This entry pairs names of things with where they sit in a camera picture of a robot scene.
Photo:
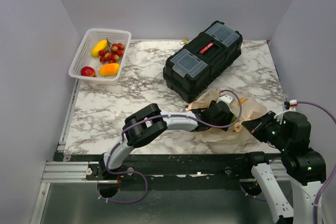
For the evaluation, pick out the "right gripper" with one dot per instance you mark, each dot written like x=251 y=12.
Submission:
x=256 y=125

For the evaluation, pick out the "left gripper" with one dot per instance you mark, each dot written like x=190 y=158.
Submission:
x=226 y=121

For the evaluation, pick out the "orange yellow fake mango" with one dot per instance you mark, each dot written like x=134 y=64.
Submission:
x=110 y=69

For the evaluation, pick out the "red yellow fake fruits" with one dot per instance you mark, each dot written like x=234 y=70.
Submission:
x=112 y=53

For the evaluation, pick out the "green fake apple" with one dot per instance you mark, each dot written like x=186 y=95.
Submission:
x=235 y=119

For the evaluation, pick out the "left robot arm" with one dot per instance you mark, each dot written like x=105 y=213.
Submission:
x=144 y=126

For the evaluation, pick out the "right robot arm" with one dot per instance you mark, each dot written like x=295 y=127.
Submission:
x=290 y=134

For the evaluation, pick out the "red fake fruit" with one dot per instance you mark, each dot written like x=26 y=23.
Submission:
x=88 y=72

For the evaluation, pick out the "black plastic toolbox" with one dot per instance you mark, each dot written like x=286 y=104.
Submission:
x=197 y=64

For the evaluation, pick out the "black base bar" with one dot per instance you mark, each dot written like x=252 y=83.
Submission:
x=169 y=172

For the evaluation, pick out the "white plastic basket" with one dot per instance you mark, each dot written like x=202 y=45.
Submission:
x=84 y=58

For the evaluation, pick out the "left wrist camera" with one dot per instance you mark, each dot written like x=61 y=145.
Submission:
x=228 y=99

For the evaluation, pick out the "green handled screwdriver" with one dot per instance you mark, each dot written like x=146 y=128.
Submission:
x=183 y=106

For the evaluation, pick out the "aluminium frame rail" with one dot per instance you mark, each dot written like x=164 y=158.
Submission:
x=66 y=172

